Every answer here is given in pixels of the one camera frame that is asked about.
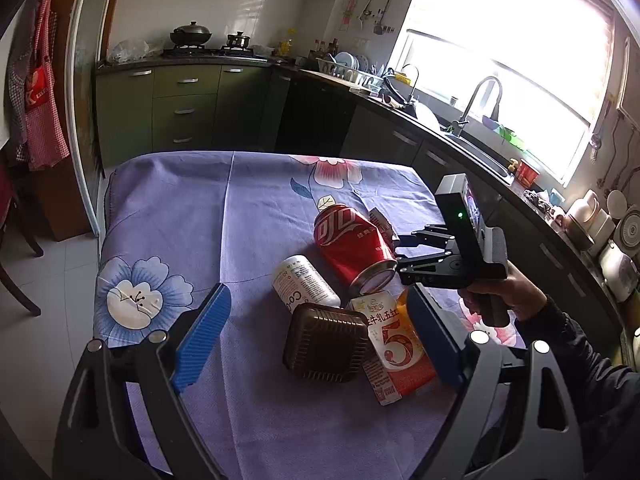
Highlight gas stove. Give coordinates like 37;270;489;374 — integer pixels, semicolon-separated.
162;45;268;58

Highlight purple floral tablecloth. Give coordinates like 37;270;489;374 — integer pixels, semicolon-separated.
92;150;526;480

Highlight steel sink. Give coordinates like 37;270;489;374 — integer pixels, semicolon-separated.
445;132;513;183

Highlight window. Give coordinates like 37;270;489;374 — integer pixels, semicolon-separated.
390;0;616;186

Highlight person's right forearm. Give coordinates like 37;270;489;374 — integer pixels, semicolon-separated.
515;295;640;480

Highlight black wok with lid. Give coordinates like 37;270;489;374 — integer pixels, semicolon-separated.
170;21;213;47

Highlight red noodle cup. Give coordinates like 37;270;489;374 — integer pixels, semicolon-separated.
515;159;538;188

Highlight orange milk carton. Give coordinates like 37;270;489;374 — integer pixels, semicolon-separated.
350;290;440;406

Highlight red soda can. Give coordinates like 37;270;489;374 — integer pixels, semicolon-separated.
314;203;398;297

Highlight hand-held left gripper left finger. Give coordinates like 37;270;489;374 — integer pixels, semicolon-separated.
52;282;232;480

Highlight green lower cabinets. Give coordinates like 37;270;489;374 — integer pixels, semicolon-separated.
95;57;291;166

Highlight hanging kitchen utensils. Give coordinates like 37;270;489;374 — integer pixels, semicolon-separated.
342;0;396;36

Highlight white rice cooker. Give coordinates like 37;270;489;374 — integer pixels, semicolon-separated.
597;240;640;303

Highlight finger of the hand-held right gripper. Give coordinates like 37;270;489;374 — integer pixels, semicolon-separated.
392;225;451;250
395;250;453;278

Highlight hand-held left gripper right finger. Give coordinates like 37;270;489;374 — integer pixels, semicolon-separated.
406;285;586;480

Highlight red checked apron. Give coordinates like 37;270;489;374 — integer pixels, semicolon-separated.
7;0;71;171

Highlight white plastic bottle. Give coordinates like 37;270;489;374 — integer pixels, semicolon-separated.
272;255;342;316

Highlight white electric kettle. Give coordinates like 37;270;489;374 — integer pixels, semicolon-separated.
567;190;616;258

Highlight person's right hand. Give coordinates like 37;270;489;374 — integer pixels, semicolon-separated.
459;272;546;322

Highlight dark wooden chair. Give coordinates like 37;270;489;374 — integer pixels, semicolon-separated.
0;160;43;316

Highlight dark lower cabinets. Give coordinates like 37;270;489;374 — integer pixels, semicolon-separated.
275;72;621;341

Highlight white plastic bag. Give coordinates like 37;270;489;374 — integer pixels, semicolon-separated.
107;40;151;63

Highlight brown plastic tray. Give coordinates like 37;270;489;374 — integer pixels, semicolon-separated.
282;302;371;383

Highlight small steel faucet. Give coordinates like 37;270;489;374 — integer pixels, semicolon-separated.
400;64;421;101

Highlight dish rack with dishes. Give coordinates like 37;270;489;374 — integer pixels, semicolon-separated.
316;52;386;86

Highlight condiment bottles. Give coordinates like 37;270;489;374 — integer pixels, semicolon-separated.
309;37;341;58

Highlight tall steel faucet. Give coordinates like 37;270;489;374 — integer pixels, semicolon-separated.
452;76;503;136

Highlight glass sliding door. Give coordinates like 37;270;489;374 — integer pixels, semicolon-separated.
65;0;126;236

